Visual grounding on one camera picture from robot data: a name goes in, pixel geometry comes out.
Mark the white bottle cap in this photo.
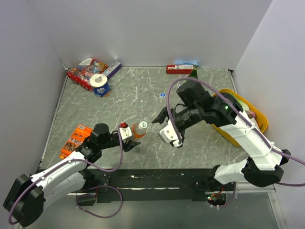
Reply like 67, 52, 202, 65
138, 121, 148, 130

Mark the red snack bag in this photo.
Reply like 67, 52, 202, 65
67, 58, 109, 91

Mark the toilet paper roll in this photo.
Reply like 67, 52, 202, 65
89, 74, 110, 97

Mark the blue box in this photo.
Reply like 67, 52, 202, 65
174, 60, 199, 66

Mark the green lettuce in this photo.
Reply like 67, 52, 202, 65
234, 95, 250, 113

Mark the red box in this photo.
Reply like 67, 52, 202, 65
166, 64, 193, 74

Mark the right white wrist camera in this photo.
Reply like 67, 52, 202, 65
158, 120, 184, 148

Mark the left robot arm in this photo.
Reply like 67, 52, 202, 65
3, 123, 139, 227

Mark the yellow basket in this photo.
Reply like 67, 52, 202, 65
212, 88, 268, 147

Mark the purple cable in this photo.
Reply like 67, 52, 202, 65
7, 130, 124, 225
166, 77, 305, 208

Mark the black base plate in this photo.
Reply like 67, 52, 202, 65
76, 168, 247, 203

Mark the green glass bottle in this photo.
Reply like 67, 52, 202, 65
188, 64, 199, 79

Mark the orange snack box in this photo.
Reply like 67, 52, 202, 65
59, 124, 92, 159

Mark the purple white box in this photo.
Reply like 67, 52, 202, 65
103, 61, 122, 80

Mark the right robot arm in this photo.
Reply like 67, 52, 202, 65
152, 79, 291, 191

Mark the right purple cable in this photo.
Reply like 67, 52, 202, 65
166, 77, 305, 208

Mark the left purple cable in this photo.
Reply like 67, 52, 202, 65
7, 130, 124, 225

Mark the orange drink bottle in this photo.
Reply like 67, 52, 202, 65
132, 123, 147, 141

